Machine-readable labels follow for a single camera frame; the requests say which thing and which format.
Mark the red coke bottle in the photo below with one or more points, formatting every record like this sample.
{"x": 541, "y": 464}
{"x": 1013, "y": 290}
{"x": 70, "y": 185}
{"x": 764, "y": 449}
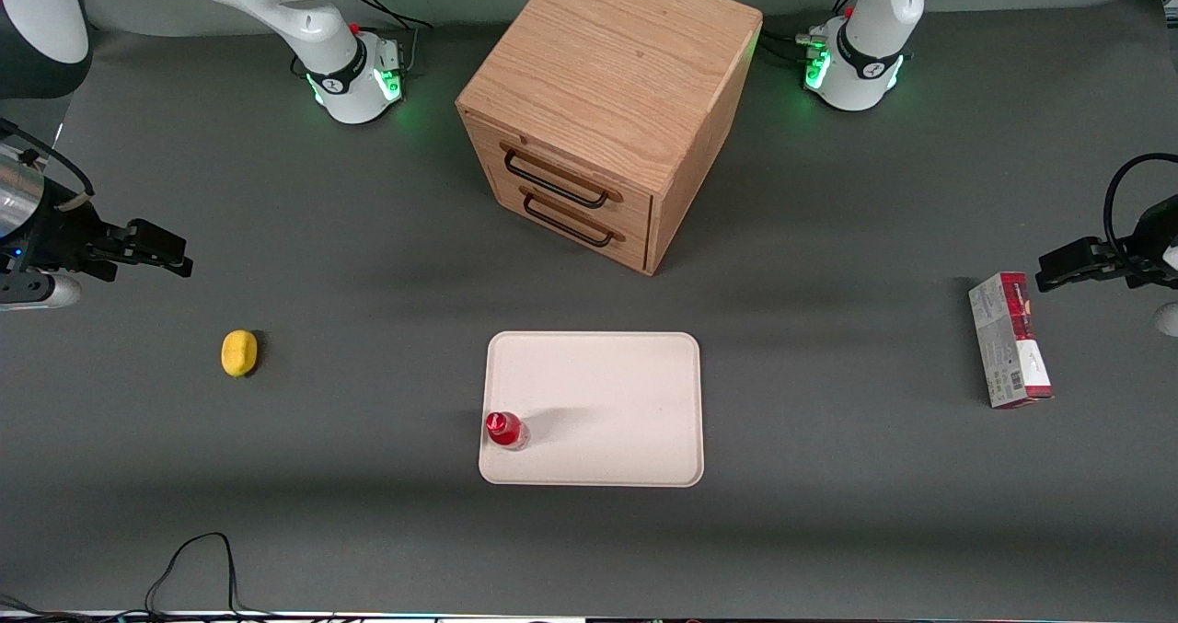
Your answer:
{"x": 504, "y": 430}

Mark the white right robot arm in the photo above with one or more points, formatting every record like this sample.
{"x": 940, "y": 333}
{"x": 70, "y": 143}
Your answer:
{"x": 294, "y": 16}

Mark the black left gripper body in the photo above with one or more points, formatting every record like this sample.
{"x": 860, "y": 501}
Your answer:
{"x": 1149, "y": 240}

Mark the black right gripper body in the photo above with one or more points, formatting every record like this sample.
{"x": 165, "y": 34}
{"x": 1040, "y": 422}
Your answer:
{"x": 63, "y": 236}

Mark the yellow lemon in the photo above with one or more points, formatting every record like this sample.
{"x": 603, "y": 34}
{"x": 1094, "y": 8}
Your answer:
{"x": 239, "y": 353}

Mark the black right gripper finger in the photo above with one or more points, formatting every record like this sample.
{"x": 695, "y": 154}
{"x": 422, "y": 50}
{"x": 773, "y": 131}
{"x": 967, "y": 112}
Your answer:
{"x": 147, "y": 261}
{"x": 156, "y": 239}

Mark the wooden drawer cabinet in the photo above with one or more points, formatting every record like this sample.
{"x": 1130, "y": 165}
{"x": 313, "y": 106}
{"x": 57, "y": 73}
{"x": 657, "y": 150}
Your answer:
{"x": 607, "y": 71}

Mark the red and grey carton box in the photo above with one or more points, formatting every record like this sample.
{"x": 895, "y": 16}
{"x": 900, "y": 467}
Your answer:
{"x": 1010, "y": 342}

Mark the cream plastic tray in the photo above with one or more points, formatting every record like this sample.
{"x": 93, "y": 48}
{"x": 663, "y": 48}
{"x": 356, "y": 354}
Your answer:
{"x": 607, "y": 402}

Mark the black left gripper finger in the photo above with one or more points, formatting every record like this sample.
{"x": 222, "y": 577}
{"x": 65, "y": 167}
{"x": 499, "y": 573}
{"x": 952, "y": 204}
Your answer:
{"x": 1086, "y": 273}
{"x": 1091, "y": 250}

